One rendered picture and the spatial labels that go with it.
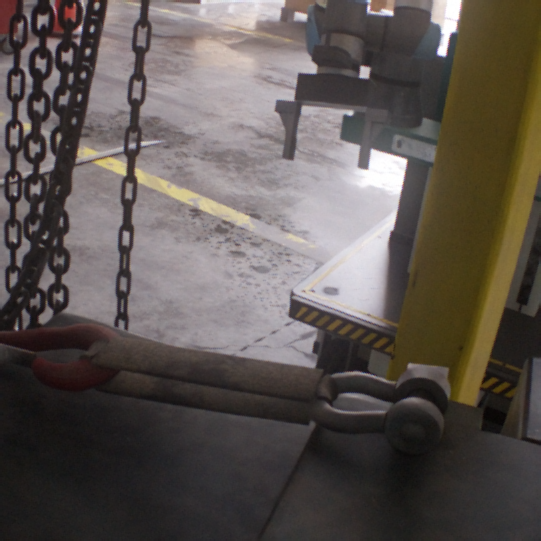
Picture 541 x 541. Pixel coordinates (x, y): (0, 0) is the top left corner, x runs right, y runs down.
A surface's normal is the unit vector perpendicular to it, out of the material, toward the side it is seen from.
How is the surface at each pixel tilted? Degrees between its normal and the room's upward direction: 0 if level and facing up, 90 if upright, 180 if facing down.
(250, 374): 8
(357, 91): 67
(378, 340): 90
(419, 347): 90
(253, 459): 0
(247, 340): 0
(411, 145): 90
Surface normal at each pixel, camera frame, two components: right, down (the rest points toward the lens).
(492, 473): 0.12, -0.89
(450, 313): -0.62, 0.27
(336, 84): -0.34, -0.04
